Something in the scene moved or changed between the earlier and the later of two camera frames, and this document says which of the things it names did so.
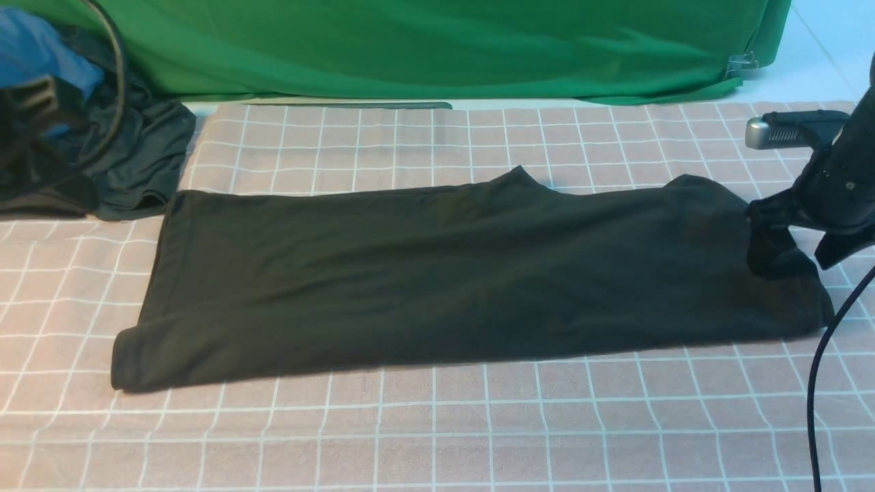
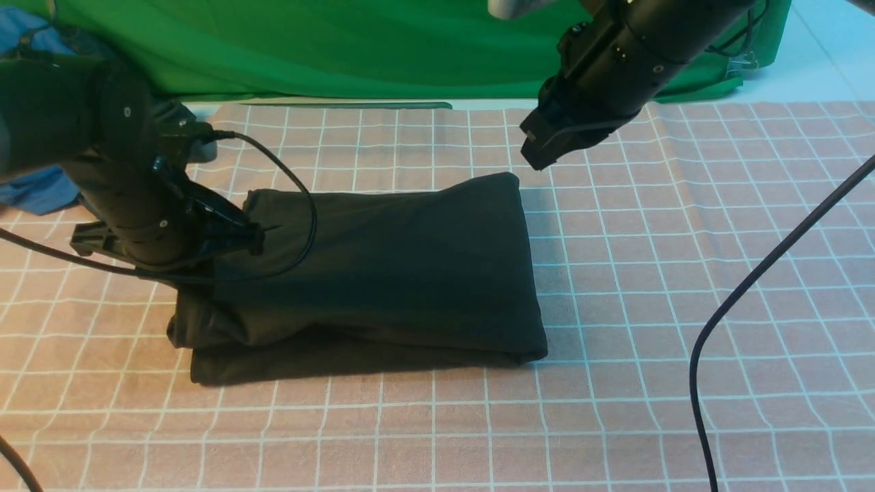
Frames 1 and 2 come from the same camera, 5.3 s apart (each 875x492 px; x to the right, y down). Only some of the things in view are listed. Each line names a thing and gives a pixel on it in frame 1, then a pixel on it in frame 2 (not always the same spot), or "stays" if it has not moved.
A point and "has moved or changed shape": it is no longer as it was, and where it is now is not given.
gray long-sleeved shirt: x=258 y=283 has moved or changed shape
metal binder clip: x=738 y=63 stays
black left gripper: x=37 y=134 -> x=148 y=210
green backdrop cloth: x=613 y=52 stays
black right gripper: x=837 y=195 -> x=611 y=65
